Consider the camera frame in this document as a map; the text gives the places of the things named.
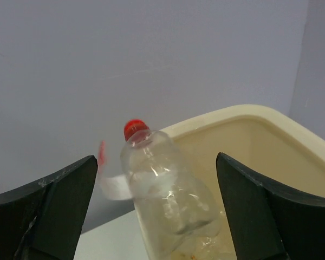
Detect red label clear bottle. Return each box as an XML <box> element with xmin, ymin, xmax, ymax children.
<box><xmin>97</xmin><ymin>120</ymin><xmax>220</xmax><ymax>259</ymax></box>

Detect cream plastic bin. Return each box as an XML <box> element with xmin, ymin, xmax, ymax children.
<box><xmin>140</xmin><ymin>104</ymin><xmax>325</xmax><ymax>260</ymax></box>

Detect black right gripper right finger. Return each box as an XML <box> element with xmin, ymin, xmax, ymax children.
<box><xmin>216</xmin><ymin>153</ymin><xmax>325</xmax><ymax>259</ymax></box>

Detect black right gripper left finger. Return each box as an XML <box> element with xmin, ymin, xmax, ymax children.
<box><xmin>0</xmin><ymin>155</ymin><xmax>98</xmax><ymax>259</ymax></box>

